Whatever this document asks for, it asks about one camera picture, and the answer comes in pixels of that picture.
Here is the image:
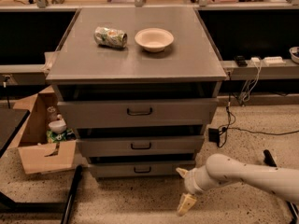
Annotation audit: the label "black left base leg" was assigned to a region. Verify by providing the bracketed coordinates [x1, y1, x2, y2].
[0, 165, 83, 224]

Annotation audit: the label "white paper bowl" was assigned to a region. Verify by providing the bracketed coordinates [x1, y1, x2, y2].
[135, 28, 174, 52]

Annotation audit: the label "white bowl on ledge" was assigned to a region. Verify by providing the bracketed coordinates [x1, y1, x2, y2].
[289, 47, 299, 63]

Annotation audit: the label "brown cardboard box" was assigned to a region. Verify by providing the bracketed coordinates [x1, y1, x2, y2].
[10, 87, 76, 175]

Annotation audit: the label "clear bottle in box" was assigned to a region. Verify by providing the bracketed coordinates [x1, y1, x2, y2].
[47, 106, 58, 122]

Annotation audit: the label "white power strip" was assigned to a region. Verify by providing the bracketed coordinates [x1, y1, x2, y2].
[263, 56, 286, 66]

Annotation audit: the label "white hanging cables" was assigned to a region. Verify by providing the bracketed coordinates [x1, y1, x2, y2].
[238, 59, 264, 106]

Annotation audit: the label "black power adapter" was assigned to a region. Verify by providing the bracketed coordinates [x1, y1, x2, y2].
[208, 128, 220, 144]

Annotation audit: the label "black side table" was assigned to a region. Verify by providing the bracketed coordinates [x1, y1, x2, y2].
[0, 108, 30, 158]

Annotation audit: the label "grey drawer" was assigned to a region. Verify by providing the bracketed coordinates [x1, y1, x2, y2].
[77, 135, 204, 157]
[88, 161, 195, 178]
[58, 99, 218, 129]

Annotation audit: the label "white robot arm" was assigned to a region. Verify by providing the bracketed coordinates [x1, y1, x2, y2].
[176, 154, 299, 216]

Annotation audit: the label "black right base leg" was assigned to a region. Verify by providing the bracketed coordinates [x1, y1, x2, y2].
[263, 149, 299, 224]

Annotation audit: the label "crushed green drink can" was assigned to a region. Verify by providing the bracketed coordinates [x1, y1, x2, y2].
[93, 27, 127, 49]

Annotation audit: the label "small black device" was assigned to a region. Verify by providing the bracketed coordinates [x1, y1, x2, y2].
[235, 56, 248, 67]

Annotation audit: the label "white bowl in box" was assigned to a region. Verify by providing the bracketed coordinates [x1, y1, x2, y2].
[49, 119, 66, 134]

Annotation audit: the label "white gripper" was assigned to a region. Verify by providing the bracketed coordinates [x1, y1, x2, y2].
[176, 167, 207, 217]

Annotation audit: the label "grey drawer cabinet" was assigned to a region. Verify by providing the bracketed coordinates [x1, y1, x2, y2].
[47, 7, 226, 166]

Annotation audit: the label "black base leg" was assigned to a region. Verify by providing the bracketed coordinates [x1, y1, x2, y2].
[0, 165, 83, 224]
[263, 149, 299, 224]

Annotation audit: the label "white plug adapter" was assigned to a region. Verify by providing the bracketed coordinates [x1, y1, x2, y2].
[250, 57, 260, 63]

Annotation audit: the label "black floor cable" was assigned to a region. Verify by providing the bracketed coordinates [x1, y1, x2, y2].
[217, 72, 299, 149]

